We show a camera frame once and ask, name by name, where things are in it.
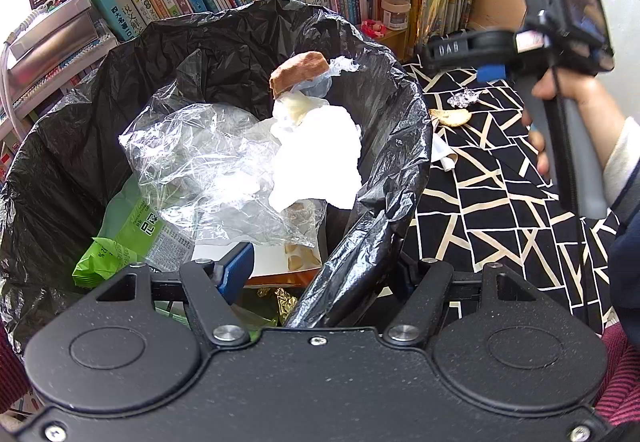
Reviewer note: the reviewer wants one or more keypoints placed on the white tissue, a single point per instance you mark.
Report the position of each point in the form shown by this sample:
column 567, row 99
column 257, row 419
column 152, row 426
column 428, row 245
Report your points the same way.
column 320, row 157

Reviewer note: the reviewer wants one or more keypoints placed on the silver foil wrapper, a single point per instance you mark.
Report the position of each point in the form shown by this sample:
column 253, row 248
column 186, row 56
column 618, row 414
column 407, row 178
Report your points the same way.
column 464, row 98

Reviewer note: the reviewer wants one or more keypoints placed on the large orange peel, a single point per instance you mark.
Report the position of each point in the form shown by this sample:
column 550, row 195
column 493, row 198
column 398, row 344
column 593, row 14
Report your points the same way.
column 450, row 118

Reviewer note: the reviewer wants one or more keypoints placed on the green snack bag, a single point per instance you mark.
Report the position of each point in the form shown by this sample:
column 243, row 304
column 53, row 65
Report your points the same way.
column 130, row 242

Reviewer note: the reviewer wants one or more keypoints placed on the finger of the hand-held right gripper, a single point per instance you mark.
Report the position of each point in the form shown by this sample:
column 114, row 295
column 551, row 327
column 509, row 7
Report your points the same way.
column 490, row 72

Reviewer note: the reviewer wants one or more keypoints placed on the stack of grey spiral notebooks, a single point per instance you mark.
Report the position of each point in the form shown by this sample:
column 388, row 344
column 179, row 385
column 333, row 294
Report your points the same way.
column 55, row 42

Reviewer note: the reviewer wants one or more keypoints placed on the small jar with white lid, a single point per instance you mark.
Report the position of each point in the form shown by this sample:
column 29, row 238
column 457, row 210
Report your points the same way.
column 396, row 12

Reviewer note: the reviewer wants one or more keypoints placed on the orange cardboard box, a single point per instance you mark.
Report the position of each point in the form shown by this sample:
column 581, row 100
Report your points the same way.
column 270, row 267

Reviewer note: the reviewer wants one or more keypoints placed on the brown food scrap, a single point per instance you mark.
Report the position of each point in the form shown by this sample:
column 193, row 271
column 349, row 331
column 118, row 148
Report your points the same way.
column 300, row 72

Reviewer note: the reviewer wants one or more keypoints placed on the beige paper roll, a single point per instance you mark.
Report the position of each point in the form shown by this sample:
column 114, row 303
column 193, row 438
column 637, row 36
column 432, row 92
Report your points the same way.
column 445, row 152

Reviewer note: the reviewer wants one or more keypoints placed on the black patterned tablecloth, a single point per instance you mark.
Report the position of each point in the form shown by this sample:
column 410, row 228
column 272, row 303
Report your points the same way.
column 500, row 202

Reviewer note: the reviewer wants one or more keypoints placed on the clear snack packet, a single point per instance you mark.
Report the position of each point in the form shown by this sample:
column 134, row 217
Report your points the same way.
column 302, row 232

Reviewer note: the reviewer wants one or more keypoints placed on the clear plastic wrap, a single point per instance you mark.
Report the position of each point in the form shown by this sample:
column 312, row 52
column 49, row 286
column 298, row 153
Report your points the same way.
column 200, row 162

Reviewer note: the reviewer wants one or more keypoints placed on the person's right hand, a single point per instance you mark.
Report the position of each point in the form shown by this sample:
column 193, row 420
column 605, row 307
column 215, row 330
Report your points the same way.
column 597, row 122

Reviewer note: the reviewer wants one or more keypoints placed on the black trash bag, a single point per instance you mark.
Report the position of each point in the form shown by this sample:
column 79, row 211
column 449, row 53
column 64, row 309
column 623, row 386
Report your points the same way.
column 75, row 147

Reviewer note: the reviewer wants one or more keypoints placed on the person's right forearm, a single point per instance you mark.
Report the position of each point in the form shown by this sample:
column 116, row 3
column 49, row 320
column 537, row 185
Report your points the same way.
column 625, row 172

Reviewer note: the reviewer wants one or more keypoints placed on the gold foil wrapper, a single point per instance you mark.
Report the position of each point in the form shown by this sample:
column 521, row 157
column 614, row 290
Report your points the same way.
column 285, row 302

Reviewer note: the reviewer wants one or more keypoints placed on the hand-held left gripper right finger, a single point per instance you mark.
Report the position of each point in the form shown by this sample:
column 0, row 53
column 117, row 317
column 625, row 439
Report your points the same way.
column 430, row 287

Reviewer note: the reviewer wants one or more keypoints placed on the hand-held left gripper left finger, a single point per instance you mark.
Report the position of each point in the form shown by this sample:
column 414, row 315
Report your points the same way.
column 237, row 267

